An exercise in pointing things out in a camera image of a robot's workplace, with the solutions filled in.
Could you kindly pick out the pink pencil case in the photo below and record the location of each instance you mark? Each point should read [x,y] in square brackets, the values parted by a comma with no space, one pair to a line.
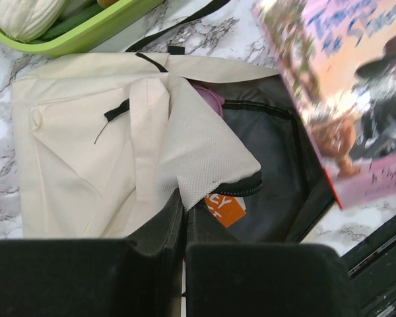
[214,100]

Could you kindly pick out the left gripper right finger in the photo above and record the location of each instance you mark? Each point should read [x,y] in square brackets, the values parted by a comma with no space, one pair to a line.
[225,277]

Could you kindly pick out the pink fairy book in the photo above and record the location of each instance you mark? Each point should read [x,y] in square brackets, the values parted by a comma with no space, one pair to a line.
[338,62]

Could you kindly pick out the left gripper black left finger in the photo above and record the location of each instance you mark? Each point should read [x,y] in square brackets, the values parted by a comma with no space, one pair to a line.
[139,275]

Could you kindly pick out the beige canvas backpack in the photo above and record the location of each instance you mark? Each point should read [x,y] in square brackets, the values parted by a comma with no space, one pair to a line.
[103,140]

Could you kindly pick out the napa cabbage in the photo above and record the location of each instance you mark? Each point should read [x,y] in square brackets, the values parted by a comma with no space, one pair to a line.
[26,20]

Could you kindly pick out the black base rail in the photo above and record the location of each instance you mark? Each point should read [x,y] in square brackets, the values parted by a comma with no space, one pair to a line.
[371,266]

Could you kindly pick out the green vegetable tray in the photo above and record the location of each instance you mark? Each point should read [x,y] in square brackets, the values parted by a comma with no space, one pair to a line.
[67,38]

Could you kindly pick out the orange treehouse book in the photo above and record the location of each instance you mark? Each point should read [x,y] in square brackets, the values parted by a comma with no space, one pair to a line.
[228,210]

